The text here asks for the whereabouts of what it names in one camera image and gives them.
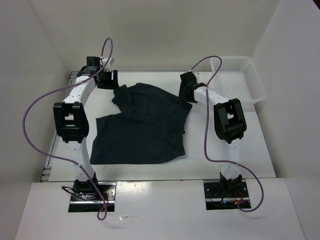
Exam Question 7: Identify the dark navy shorts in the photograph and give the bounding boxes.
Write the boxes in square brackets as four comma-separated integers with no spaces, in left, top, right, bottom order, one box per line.
[90,83,192,165]

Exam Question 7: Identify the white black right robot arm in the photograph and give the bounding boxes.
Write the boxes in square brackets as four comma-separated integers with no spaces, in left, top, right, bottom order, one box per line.
[178,71,247,197]

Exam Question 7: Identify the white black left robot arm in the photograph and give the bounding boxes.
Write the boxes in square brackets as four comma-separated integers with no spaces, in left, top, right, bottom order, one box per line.
[53,56,119,200]

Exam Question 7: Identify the white perforated plastic basket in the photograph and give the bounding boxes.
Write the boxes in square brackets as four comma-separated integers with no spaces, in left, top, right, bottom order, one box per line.
[210,56,267,104]

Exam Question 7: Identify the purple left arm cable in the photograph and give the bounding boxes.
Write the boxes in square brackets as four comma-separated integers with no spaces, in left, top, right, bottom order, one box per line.
[22,37,113,221]

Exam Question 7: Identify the aluminium table edge rail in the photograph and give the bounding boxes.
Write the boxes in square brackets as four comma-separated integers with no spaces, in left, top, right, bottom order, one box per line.
[40,71,78,183]

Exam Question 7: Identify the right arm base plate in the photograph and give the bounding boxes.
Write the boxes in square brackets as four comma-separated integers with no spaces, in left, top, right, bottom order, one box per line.
[203,180,252,211]

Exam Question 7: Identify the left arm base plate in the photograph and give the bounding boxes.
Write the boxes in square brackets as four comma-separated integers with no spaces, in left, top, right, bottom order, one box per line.
[62,181,117,213]

